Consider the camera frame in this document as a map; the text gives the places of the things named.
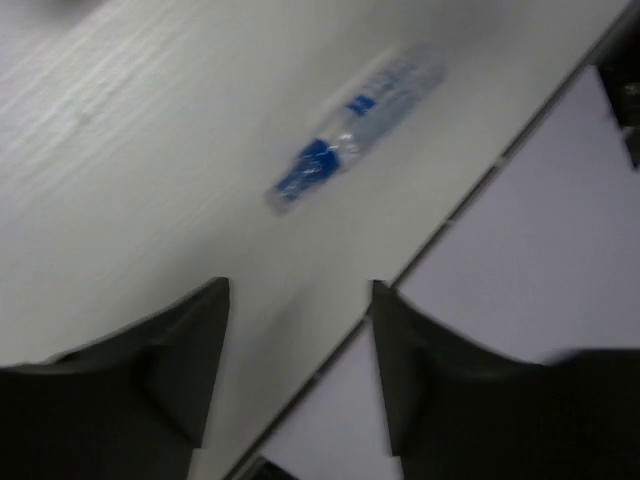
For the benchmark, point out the blue clear spray bottle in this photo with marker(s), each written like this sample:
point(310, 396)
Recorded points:
point(376, 107)

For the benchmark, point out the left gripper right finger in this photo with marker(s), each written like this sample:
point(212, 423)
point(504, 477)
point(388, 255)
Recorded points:
point(456, 410)

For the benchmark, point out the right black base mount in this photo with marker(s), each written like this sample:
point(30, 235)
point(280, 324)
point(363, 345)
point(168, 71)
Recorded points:
point(619, 72)

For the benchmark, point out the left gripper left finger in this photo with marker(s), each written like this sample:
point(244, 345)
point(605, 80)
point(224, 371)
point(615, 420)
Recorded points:
point(133, 405)

